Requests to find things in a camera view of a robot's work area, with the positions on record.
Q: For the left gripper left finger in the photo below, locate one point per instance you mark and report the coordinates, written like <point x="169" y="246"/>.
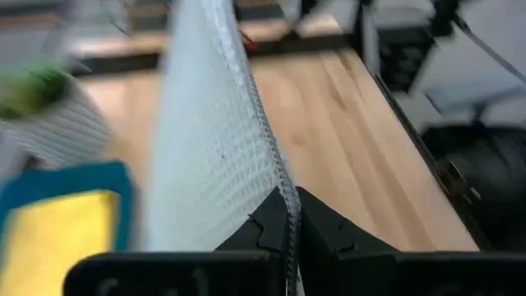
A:
<point x="255" y="246"/>

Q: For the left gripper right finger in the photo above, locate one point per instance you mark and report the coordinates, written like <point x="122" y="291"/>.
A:
<point x="328" y="246"/>

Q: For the grey microfiber towel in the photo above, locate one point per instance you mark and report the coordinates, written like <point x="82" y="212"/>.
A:
<point x="213" y="144"/>

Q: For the yellow microfiber towel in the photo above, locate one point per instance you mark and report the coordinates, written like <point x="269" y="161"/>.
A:
<point x="53" y="238"/>

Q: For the black bulky object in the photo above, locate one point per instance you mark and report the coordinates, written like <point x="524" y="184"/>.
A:
<point x="485" y="181"/>

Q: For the backlit computer keyboard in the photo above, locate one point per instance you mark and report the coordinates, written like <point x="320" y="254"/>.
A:
<point x="404" y="61"/>

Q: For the teal plastic bin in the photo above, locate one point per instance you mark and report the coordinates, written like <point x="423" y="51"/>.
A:
<point x="61" y="177"/>

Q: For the grey side desk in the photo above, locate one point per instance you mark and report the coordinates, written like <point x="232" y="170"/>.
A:
<point x="464" y="74"/>

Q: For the succulent in patterned white pot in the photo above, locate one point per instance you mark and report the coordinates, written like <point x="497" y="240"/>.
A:
<point x="61" y="131"/>

